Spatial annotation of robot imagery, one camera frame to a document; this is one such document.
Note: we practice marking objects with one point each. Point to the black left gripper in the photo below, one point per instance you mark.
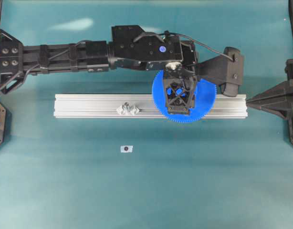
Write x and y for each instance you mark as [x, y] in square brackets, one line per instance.
[133, 48]

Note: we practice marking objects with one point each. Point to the large blue plastic gear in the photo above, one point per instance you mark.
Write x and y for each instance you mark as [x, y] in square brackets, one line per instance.
[205, 95]

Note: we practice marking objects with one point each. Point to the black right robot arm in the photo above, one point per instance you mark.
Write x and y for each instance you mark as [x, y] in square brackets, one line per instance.
[278, 100]

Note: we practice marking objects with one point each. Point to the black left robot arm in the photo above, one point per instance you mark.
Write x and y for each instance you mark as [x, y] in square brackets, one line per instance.
[17, 61]

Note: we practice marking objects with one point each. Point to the small white marker sticker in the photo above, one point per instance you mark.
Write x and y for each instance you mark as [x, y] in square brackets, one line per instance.
[126, 149]

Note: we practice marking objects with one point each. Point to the silver aluminium extrusion rail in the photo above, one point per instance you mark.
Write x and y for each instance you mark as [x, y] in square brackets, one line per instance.
[105, 105]

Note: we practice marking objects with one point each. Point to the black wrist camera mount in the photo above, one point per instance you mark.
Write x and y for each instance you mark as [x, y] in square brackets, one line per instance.
[223, 72]

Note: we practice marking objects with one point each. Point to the left steel shaft with bracket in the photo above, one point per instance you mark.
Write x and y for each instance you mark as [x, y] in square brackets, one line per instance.
[127, 110]

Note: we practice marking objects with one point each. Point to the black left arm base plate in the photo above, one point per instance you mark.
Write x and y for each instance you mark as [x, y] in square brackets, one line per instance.
[5, 125]

